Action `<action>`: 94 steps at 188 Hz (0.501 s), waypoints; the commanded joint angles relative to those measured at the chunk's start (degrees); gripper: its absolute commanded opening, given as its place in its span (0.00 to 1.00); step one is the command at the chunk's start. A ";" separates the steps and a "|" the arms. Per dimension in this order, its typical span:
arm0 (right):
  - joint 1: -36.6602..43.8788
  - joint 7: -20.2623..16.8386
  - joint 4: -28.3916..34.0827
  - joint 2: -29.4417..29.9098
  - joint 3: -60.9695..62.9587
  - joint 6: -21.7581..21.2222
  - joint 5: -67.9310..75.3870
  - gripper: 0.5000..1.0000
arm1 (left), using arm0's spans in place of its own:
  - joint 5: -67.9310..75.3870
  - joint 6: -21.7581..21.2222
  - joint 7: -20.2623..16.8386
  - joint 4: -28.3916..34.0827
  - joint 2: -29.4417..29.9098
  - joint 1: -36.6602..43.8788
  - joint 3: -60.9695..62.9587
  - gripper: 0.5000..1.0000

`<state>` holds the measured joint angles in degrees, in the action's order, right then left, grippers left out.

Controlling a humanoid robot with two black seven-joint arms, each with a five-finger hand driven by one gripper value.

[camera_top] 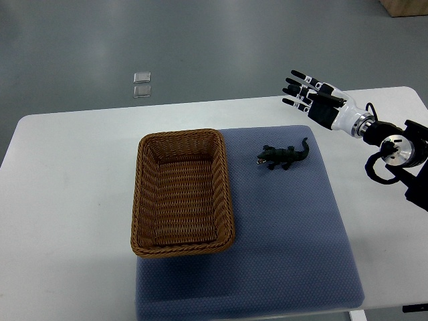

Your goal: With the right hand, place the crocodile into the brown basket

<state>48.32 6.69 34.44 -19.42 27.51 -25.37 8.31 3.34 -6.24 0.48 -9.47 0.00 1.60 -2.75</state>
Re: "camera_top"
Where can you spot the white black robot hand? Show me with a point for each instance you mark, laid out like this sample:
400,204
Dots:
326,105

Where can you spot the dark toy crocodile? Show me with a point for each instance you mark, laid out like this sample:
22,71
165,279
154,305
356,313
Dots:
283,157

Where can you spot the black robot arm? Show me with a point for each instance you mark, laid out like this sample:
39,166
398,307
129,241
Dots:
404,152

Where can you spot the brown wicker basket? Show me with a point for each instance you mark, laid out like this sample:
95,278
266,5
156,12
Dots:
182,200

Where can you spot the blue-grey textured mat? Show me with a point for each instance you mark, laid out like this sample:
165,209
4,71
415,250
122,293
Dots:
291,253

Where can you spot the upper clear floor tile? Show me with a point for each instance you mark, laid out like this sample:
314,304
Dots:
141,77

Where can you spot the white table leg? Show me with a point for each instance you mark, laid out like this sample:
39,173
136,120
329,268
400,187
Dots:
357,315

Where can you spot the black table control panel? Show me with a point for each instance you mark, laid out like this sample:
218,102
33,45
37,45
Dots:
415,308

